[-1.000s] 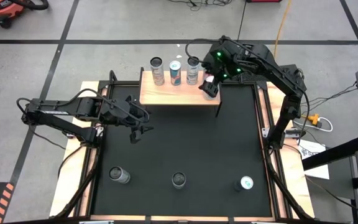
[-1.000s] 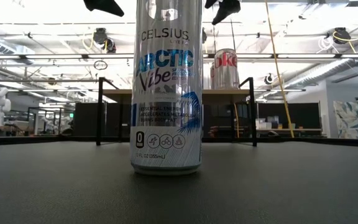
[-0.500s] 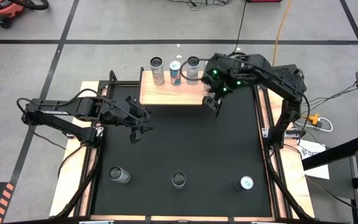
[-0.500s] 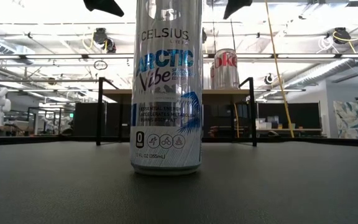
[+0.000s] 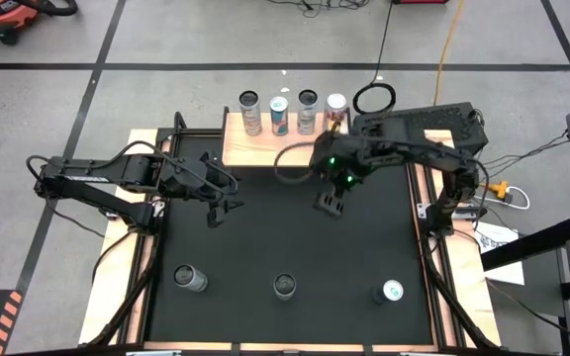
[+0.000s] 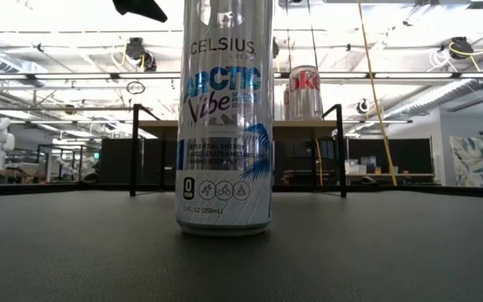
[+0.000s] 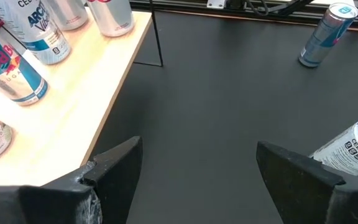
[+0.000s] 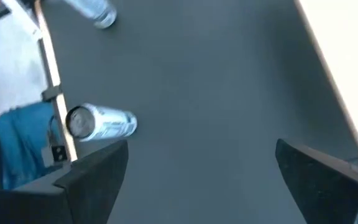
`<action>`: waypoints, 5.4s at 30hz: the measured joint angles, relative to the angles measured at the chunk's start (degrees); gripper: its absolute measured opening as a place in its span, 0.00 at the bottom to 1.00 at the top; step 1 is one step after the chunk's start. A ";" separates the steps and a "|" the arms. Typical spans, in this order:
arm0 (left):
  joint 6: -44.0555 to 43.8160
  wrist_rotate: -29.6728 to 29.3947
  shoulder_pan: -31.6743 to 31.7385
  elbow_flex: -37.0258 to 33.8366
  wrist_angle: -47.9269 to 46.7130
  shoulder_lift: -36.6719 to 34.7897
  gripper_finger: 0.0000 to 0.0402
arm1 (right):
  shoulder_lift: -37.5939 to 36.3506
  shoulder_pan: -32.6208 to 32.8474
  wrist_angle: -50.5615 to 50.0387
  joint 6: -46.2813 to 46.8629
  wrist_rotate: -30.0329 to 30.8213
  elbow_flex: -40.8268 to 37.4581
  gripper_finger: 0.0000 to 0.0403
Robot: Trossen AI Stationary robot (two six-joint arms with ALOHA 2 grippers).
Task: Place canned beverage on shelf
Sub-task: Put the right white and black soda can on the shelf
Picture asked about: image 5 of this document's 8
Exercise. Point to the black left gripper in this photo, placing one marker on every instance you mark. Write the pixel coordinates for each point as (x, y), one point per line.
(186, 175)

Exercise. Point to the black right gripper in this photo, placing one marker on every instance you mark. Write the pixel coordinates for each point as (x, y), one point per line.
(339, 153)

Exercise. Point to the silver Diet Coke can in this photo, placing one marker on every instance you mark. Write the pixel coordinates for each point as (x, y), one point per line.
(335, 111)

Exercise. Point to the dark grey can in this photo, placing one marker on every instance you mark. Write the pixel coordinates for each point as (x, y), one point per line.
(307, 123)

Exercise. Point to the blue silver Red Bull can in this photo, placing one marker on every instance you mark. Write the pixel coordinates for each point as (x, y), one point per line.
(279, 123)

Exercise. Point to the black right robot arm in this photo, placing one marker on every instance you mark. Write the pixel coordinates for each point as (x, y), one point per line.
(428, 148)

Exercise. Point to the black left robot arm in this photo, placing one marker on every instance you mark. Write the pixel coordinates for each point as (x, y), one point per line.
(92, 173)

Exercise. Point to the silver beverage can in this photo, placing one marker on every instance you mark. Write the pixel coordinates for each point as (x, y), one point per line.
(188, 277)

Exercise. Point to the black table mat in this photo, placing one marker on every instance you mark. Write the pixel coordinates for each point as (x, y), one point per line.
(324, 257)

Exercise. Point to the dark can white lid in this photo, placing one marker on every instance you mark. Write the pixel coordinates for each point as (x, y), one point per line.
(393, 290)

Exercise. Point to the orange power plug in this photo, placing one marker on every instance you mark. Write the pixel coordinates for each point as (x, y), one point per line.
(500, 189)

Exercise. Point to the red box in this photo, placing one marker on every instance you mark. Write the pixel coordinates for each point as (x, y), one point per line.
(421, 1)

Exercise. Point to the white printed paper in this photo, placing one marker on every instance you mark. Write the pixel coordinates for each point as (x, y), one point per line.
(500, 237)

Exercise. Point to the black metal beam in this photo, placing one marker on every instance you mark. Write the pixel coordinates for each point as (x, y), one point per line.
(532, 242)

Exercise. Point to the orange shop vacuum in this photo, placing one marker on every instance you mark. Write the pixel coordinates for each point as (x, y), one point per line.
(3, 17)

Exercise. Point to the wooden shelf black metal frame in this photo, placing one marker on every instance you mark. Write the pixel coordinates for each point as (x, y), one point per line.
(255, 151)

